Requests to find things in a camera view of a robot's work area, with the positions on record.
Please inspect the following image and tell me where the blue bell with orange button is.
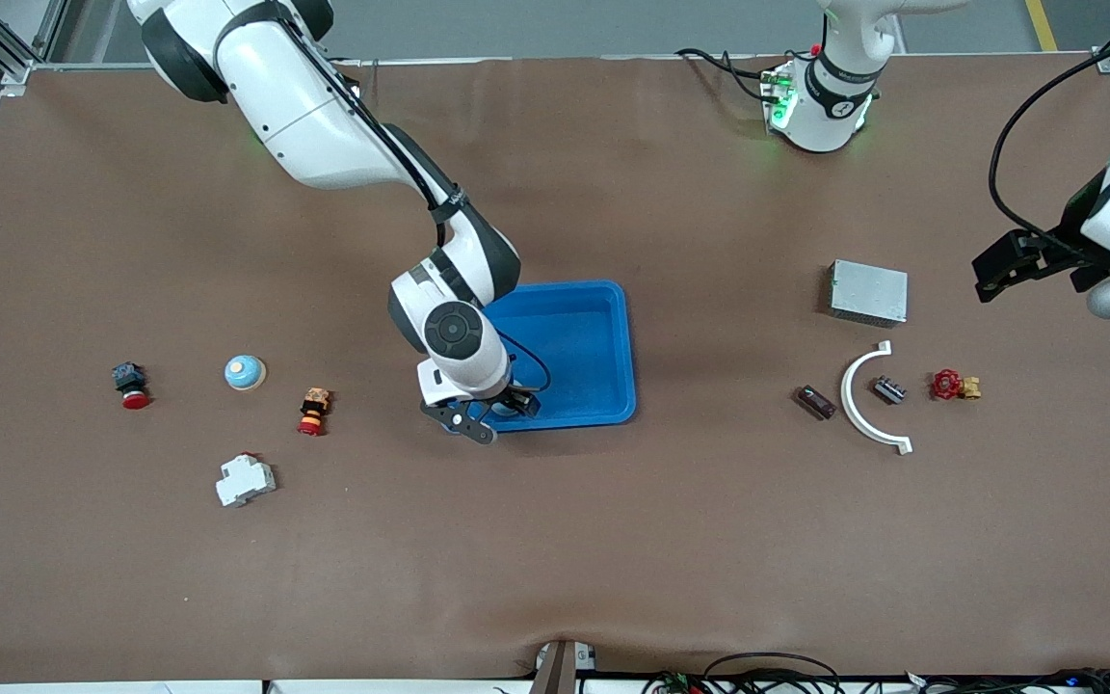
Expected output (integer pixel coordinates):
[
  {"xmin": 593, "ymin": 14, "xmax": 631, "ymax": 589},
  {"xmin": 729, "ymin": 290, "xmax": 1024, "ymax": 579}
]
[{"xmin": 224, "ymin": 355, "xmax": 268, "ymax": 392}]

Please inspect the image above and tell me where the blue plastic tray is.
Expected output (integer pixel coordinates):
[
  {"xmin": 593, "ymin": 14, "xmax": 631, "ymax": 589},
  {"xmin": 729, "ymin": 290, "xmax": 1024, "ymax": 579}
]
[{"xmin": 478, "ymin": 280, "xmax": 637, "ymax": 432}]

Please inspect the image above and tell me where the brass valve with red handwheel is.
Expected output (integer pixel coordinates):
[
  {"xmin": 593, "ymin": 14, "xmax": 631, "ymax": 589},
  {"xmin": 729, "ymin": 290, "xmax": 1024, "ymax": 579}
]
[{"xmin": 930, "ymin": 368, "xmax": 984, "ymax": 402}]

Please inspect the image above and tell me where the silver metal power supply box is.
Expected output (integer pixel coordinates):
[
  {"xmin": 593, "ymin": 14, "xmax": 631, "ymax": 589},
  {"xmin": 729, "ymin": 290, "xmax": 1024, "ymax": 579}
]
[{"xmin": 827, "ymin": 259, "xmax": 910, "ymax": 329}]

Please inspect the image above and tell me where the orange and red push button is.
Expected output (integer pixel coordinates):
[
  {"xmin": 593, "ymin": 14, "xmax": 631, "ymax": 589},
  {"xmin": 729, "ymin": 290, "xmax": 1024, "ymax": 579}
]
[{"xmin": 298, "ymin": 387, "xmax": 332, "ymax": 438}]

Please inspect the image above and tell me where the white circuit breaker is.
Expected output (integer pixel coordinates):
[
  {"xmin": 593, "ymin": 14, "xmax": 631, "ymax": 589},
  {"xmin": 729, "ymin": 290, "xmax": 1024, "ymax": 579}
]
[{"xmin": 215, "ymin": 451, "xmax": 278, "ymax": 509}]

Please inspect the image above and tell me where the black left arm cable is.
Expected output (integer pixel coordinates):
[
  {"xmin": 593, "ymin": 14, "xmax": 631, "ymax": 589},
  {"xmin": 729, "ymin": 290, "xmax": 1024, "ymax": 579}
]
[{"xmin": 987, "ymin": 8, "xmax": 1110, "ymax": 250}]

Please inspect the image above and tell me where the white curved plastic bracket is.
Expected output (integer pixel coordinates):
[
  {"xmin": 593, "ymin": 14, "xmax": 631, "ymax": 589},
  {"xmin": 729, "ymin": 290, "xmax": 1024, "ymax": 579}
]
[{"xmin": 840, "ymin": 340, "xmax": 913, "ymax": 456}]

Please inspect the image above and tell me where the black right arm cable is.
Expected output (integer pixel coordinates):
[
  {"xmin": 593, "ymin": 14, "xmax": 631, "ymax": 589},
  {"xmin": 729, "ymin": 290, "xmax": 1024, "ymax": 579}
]
[{"xmin": 319, "ymin": 58, "xmax": 552, "ymax": 391}]

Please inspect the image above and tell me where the black looped cable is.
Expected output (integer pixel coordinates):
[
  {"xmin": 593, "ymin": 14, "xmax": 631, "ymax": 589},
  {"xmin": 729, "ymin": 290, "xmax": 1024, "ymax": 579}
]
[{"xmin": 704, "ymin": 653, "xmax": 845, "ymax": 694}]

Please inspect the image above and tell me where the black arm base cable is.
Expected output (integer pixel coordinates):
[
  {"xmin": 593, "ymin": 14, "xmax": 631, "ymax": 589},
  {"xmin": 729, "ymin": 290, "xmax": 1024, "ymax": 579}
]
[{"xmin": 675, "ymin": 48, "xmax": 773, "ymax": 99}]

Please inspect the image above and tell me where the black switch with red mushroom button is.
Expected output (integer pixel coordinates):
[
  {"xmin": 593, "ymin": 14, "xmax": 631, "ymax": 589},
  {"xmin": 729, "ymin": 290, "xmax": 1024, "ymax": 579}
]
[{"xmin": 112, "ymin": 361, "xmax": 152, "ymax": 411}]

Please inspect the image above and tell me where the black cable bundle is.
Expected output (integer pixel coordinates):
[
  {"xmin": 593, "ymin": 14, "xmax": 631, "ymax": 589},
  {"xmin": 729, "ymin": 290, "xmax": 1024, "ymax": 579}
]
[{"xmin": 902, "ymin": 667, "xmax": 1110, "ymax": 694}]

